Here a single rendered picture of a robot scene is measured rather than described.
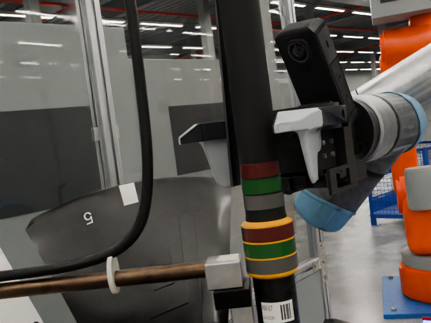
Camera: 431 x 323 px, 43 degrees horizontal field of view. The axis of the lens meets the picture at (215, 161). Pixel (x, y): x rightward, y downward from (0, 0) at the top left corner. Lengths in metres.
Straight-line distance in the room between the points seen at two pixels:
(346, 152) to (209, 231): 0.16
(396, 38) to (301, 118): 4.00
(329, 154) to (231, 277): 0.15
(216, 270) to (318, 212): 0.28
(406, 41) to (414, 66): 3.60
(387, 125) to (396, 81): 0.20
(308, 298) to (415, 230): 2.46
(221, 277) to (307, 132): 0.14
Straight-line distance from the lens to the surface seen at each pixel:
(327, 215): 0.71
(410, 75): 0.79
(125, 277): 0.48
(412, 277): 4.42
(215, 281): 0.46
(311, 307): 1.93
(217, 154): 0.49
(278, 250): 0.45
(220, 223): 0.57
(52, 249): 0.60
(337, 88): 0.54
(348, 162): 0.52
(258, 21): 0.45
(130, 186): 0.62
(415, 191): 4.19
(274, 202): 0.44
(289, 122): 0.40
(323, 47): 0.52
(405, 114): 0.66
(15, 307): 0.75
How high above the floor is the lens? 1.47
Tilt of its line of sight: 3 degrees down
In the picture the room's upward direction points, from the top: 7 degrees counter-clockwise
